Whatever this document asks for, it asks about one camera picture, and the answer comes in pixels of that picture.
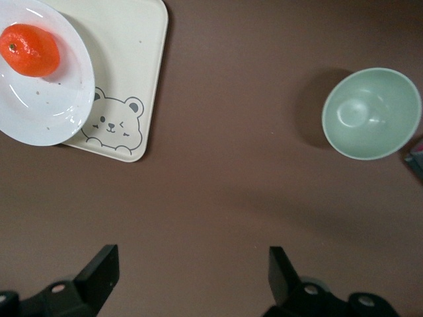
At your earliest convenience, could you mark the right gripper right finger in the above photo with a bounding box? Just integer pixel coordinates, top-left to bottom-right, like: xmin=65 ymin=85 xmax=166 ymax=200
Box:
xmin=262 ymin=246 xmax=403 ymax=317

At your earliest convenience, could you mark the pale green bowl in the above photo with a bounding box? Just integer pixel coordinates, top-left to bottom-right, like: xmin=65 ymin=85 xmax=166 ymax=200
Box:
xmin=321 ymin=67 xmax=422 ymax=162

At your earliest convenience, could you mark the orange mandarin fruit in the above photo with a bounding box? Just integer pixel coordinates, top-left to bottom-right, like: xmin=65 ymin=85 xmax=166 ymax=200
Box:
xmin=0 ymin=23 xmax=61 ymax=78

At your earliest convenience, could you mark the cream bear print tray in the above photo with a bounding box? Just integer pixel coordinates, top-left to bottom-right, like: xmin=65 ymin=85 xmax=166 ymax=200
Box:
xmin=42 ymin=0 xmax=169 ymax=163

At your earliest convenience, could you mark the dark grey folded cloth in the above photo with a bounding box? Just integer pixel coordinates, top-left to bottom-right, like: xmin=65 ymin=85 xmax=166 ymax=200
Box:
xmin=404 ymin=151 xmax=423 ymax=181

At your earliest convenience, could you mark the white round plate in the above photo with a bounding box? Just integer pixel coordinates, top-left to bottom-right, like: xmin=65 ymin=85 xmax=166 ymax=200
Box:
xmin=0 ymin=0 xmax=96 ymax=147

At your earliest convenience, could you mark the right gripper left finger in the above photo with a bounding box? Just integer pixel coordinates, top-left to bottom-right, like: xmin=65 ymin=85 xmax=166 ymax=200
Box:
xmin=0 ymin=244 xmax=120 ymax=317

